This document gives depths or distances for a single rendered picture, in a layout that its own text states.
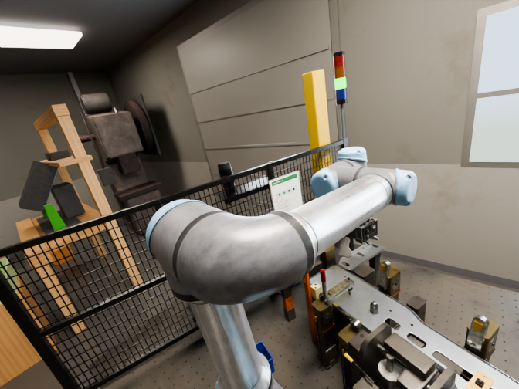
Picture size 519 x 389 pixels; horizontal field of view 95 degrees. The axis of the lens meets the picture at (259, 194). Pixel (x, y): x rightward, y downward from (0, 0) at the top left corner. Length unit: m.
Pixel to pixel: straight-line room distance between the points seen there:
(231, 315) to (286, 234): 0.21
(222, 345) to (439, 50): 2.43
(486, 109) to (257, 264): 2.36
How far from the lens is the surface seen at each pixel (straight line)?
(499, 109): 2.52
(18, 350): 3.38
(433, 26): 2.55
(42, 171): 3.73
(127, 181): 5.34
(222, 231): 0.28
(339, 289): 1.16
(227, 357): 0.52
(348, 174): 0.59
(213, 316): 0.44
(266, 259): 0.27
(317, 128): 1.63
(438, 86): 2.53
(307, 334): 1.49
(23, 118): 6.73
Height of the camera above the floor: 1.86
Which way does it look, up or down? 20 degrees down
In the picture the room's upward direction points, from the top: 11 degrees counter-clockwise
